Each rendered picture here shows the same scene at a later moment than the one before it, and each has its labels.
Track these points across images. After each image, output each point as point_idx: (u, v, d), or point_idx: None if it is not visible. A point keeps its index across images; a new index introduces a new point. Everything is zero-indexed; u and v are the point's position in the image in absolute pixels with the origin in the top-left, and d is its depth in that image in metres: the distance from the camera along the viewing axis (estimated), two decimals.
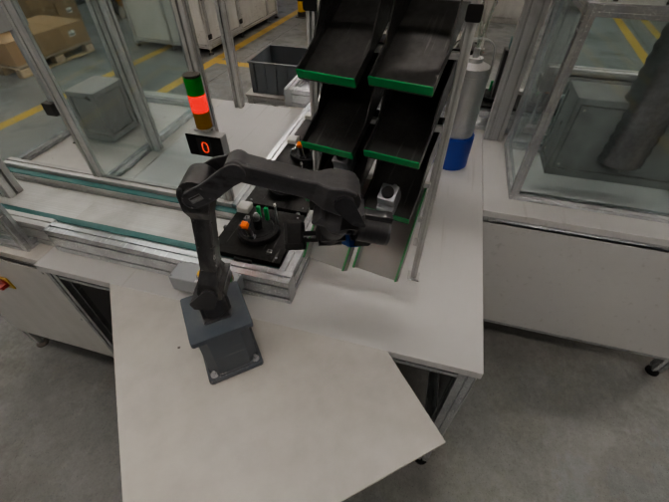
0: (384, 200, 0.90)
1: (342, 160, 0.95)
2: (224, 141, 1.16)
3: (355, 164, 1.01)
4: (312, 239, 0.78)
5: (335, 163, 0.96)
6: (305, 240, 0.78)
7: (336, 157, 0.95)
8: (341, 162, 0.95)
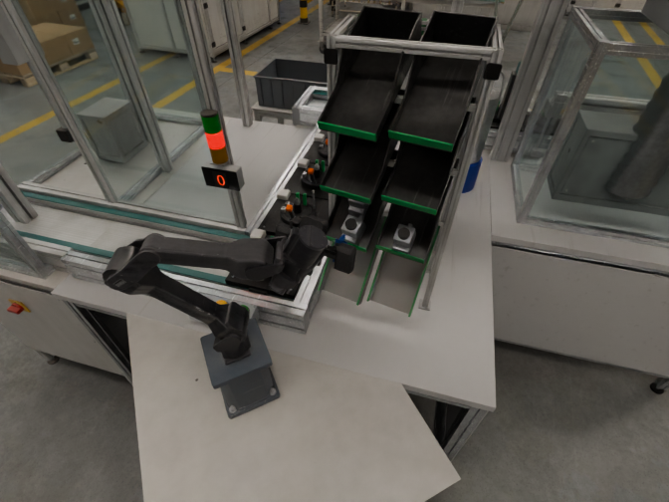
0: (401, 241, 0.92)
1: (358, 200, 0.97)
2: (239, 174, 1.18)
3: None
4: None
5: (352, 202, 0.98)
6: None
7: None
8: (357, 202, 0.97)
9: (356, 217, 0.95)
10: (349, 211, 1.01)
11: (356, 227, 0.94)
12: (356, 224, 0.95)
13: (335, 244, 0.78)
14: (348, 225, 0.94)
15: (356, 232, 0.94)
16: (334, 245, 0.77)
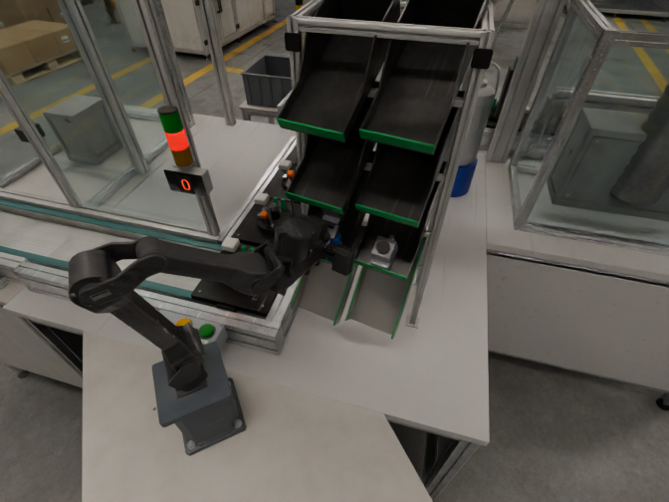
0: (379, 256, 0.81)
1: None
2: (206, 178, 1.07)
3: (347, 210, 0.91)
4: None
5: (326, 211, 0.87)
6: None
7: None
8: (332, 211, 0.85)
9: (330, 228, 0.84)
10: (324, 220, 0.89)
11: (330, 239, 0.83)
12: (331, 236, 0.83)
13: (331, 243, 0.78)
14: None
15: None
16: (328, 244, 0.77)
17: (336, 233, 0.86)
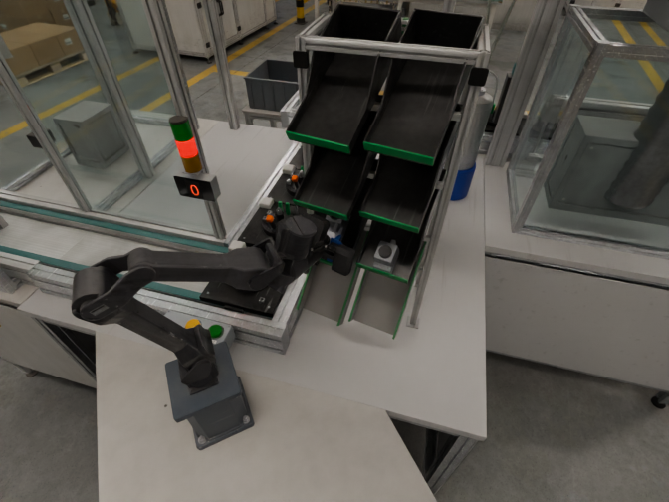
0: (382, 260, 0.85)
1: (336, 219, 0.89)
2: (214, 184, 1.11)
3: (349, 219, 0.95)
4: None
5: (330, 222, 0.90)
6: None
7: (330, 217, 0.89)
8: (335, 221, 0.89)
9: (329, 230, 0.84)
10: None
11: (329, 242, 0.83)
12: (330, 239, 0.83)
13: (331, 243, 0.78)
14: None
15: None
16: (329, 244, 0.77)
17: (336, 233, 0.86)
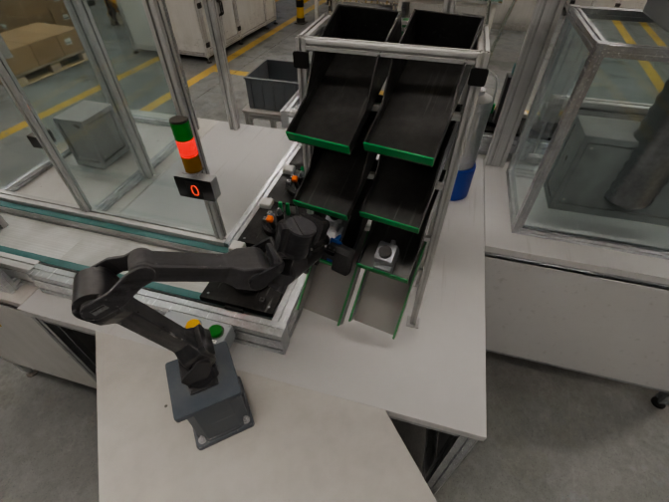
0: (382, 260, 0.85)
1: (336, 219, 0.89)
2: (214, 185, 1.11)
3: (349, 219, 0.95)
4: None
5: (330, 222, 0.90)
6: None
7: (330, 217, 0.89)
8: (335, 221, 0.89)
9: (329, 230, 0.84)
10: None
11: (329, 242, 0.83)
12: (330, 239, 0.83)
13: (331, 243, 0.78)
14: None
15: None
16: (329, 244, 0.77)
17: (336, 233, 0.86)
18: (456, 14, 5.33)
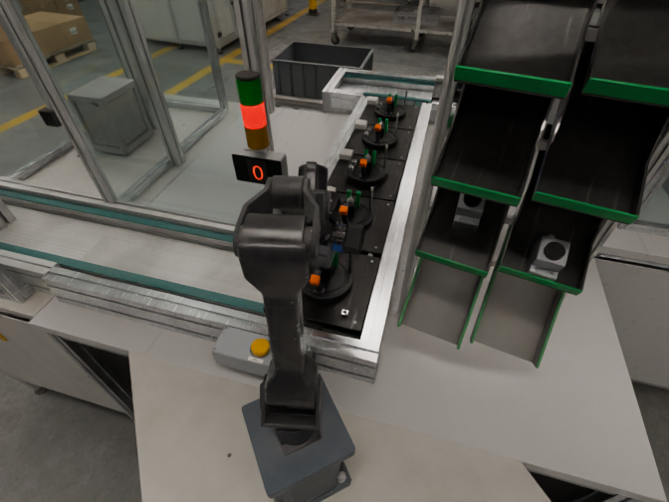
0: (550, 263, 0.60)
1: (475, 206, 0.65)
2: (284, 165, 0.87)
3: None
4: None
5: (464, 210, 0.66)
6: None
7: (467, 203, 0.64)
8: (474, 209, 0.65)
9: None
10: (455, 223, 0.69)
11: None
12: None
13: (338, 227, 0.79)
14: None
15: (332, 245, 0.82)
16: (338, 224, 0.79)
17: None
18: (479, 2, 5.09)
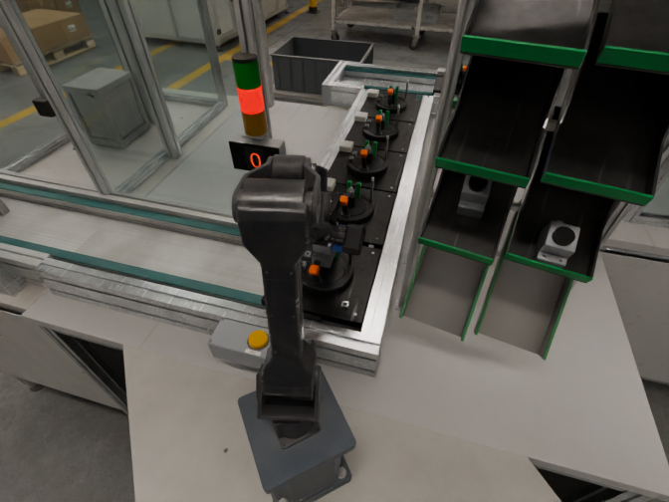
0: (558, 249, 0.58)
1: (481, 191, 0.62)
2: (282, 152, 0.84)
3: None
4: None
5: (469, 195, 0.63)
6: None
7: (472, 187, 0.62)
8: (479, 194, 0.62)
9: None
10: (459, 209, 0.66)
11: None
12: (331, 237, 0.84)
13: (338, 227, 0.79)
14: None
15: (332, 245, 0.82)
16: (337, 225, 0.78)
17: None
18: None
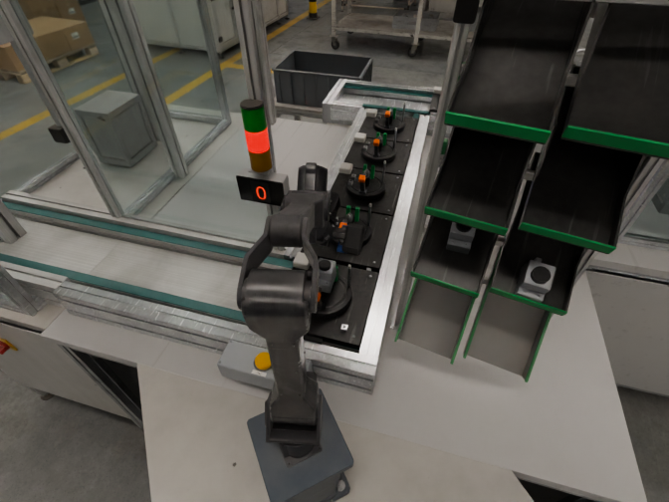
0: (536, 287, 0.64)
1: (467, 232, 0.69)
2: (286, 186, 0.91)
3: None
4: None
5: (456, 235, 0.70)
6: None
7: (459, 228, 0.68)
8: (465, 234, 0.69)
9: (329, 259, 0.91)
10: (448, 246, 0.72)
11: (331, 267, 0.89)
12: (331, 265, 0.90)
13: (343, 228, 0.79)
14: (323, 265, 0.89)
15: (332, 272, 0.89)
16: (342, 226, 0.78)
17: None
18: (478, 7, 5.13)
